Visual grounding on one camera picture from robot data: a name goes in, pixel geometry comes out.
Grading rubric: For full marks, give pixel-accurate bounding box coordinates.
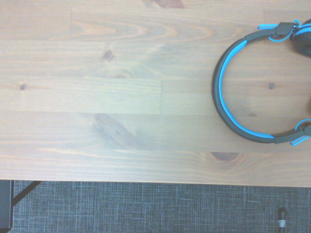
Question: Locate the black and blue headphone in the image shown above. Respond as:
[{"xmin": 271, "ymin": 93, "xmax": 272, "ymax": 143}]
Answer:
[{"xmin": 211, "ymin": 19, "xmax": 311, "ymax": 147}]

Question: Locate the black cable with white tag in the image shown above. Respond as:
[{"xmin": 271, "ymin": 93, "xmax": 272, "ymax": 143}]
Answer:
[{"xmin": 277, "ymin": 206, "xmax": 288, "ymax": 229}]

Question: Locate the wooden desk with black frame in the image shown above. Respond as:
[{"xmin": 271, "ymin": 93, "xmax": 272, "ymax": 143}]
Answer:
[{"xmin": 0, "ymin": 180, "xmax": 42, "ymax": 232}]

